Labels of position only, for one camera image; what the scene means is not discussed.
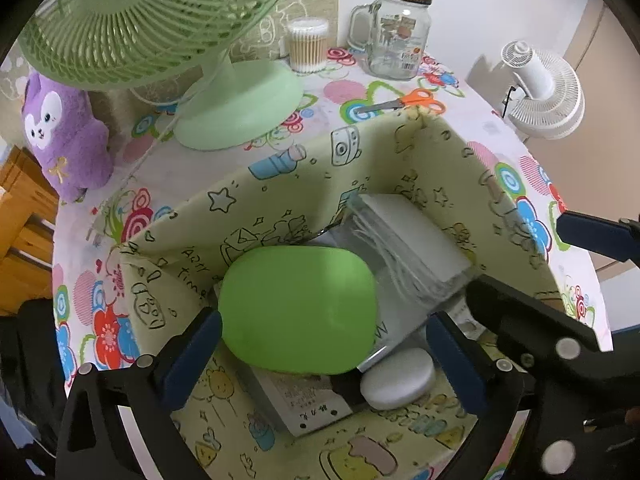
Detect long white rectangular box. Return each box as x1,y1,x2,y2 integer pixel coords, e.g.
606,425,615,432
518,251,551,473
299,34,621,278
235,360,353,438

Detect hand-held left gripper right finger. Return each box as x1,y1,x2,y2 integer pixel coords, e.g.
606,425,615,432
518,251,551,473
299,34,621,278
425,311,540,480

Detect white face mask pack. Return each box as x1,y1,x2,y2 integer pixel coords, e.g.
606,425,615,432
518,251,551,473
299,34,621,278
345,192,476,311

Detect white standing fan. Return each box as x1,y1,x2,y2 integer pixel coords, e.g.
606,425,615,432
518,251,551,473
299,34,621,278
500,40,586,140

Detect orange handled scissors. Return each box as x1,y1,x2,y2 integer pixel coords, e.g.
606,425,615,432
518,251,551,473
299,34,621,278
359,88,446,116

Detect beige wooden cabinet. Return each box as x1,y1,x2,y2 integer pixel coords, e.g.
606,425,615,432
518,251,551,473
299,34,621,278
560,0,640,291

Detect yellow printed storage box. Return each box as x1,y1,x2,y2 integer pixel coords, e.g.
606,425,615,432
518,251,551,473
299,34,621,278
117,110,598,480

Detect purple plush toy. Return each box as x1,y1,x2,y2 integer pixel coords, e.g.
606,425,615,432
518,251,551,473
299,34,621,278
21,71,113,202

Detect clear plastic packet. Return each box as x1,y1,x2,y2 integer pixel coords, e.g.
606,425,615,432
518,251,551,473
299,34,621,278
367,265,451,366

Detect floral tablecloth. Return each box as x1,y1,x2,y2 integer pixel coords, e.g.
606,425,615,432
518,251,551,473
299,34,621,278
52,47,613,480

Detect white fan power cable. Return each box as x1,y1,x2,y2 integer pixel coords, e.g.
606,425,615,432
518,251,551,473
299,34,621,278
85,75,211,243

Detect cotton swab container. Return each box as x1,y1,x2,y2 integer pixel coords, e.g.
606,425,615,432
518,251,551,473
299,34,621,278
287,17,330,73

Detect green desk fan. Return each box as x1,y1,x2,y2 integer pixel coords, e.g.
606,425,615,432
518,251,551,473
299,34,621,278
17,0,306,152

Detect white round puck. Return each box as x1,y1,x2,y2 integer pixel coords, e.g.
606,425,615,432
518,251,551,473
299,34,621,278
360,349,437,411

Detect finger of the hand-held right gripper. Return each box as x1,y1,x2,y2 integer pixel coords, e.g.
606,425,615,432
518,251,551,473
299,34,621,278
557,211,640,263
466,275,601,386

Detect glass mug jar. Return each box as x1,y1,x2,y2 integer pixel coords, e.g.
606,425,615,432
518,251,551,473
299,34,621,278
348,0,433,80

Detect green rounded case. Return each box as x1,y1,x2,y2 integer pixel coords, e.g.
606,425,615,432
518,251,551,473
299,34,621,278
217,246,377,376

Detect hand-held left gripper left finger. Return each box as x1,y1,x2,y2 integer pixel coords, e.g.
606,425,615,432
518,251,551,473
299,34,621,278
55,306,224,480

